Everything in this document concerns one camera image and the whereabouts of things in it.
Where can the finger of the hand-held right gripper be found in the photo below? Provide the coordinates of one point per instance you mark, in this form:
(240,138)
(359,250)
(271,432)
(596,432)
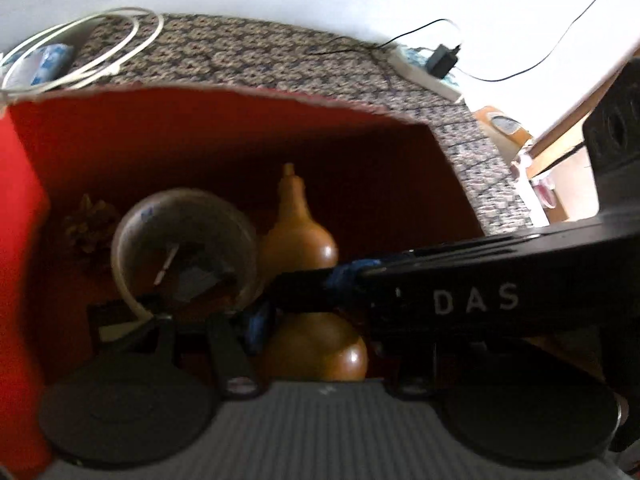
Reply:
(345,275)

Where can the black power adapter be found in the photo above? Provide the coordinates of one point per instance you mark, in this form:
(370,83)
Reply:
(441,61)

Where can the clear glass bowl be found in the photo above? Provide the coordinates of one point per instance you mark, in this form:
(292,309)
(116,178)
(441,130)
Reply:
(150,220)

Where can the brown calabash gourd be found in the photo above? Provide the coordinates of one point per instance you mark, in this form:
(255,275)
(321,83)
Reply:
(300,240)

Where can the dried pine cone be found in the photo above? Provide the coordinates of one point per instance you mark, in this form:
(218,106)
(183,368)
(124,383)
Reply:
(90,225)

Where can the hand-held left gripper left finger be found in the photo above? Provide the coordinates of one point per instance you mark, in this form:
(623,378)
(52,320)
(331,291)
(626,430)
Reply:
(257,327)

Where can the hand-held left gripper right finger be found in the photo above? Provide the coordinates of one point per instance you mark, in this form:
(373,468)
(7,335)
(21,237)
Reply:
(407,370)

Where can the blue and white packet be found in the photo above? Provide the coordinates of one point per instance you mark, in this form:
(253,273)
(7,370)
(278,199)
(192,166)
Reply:
(47,62)

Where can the white power strip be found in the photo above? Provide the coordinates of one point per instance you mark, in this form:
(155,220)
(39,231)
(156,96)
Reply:
(405,67)

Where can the patterned woven table cloth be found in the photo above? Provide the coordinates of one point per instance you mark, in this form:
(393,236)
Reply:
(250,55)

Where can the white board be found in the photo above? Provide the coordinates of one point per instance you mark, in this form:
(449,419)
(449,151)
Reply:
(590,90)

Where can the red box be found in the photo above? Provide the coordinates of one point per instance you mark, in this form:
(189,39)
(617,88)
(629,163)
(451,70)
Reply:
(200,135)

